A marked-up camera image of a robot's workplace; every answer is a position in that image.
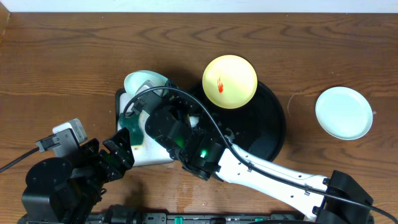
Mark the black rectangular soap tray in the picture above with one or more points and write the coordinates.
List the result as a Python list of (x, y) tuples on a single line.
[(147, 152)]

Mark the pale green plate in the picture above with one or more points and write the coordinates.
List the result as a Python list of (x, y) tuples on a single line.
[(344, 113), (134, 80)]

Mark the green yellow sponge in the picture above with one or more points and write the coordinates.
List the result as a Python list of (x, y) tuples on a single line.
[(135, 131)]

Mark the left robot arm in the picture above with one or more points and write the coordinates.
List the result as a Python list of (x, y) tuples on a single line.
[(65, 188)]

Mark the yellow plate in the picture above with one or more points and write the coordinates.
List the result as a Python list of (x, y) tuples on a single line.
[(229, 81)]

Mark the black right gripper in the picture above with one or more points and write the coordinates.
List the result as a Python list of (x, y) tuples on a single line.
[(178, 98)]

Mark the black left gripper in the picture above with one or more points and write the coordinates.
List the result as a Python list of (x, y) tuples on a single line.
[(104, 158)]

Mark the round black tray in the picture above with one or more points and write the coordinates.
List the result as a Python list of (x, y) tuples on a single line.
[(258, 127)]

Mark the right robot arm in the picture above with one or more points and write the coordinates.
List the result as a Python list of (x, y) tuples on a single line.
[(240, 148)]

